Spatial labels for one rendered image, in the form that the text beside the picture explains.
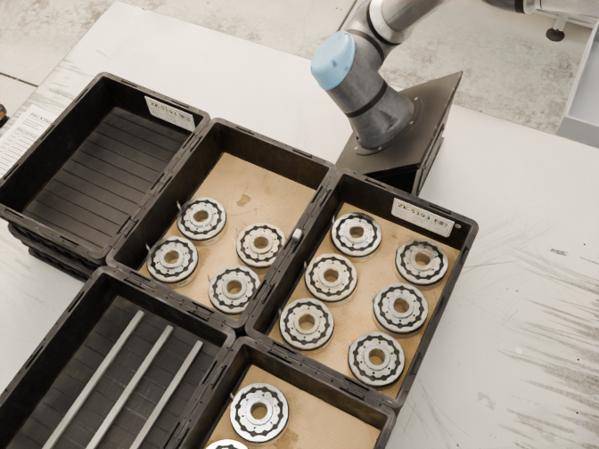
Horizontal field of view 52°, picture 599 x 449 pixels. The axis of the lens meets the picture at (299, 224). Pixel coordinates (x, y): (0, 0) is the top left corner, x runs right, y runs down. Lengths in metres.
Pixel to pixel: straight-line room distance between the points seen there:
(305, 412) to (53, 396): 0.46
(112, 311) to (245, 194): 0.37
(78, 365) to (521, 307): 0.91
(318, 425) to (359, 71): 0.71
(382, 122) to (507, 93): 1.43
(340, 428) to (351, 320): 0.20
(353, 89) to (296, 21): 1.64
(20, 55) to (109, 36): 1.20
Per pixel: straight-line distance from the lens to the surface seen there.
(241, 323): 1.09
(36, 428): 1.23
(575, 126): 1.20
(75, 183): 1.44
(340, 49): 1.32
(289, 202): 1.32
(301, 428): 1.13
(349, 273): 1.20
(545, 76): 2.88
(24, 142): 1.74
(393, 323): 1.17
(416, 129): 1.35
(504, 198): 1.55
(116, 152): 1.46
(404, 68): 2.77
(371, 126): 1.37
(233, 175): 1.37
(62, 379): 1.24
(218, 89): 1.71
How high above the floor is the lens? 1.94
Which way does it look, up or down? 59 degrees down
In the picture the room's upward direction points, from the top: 2 degrees counter-clockwise
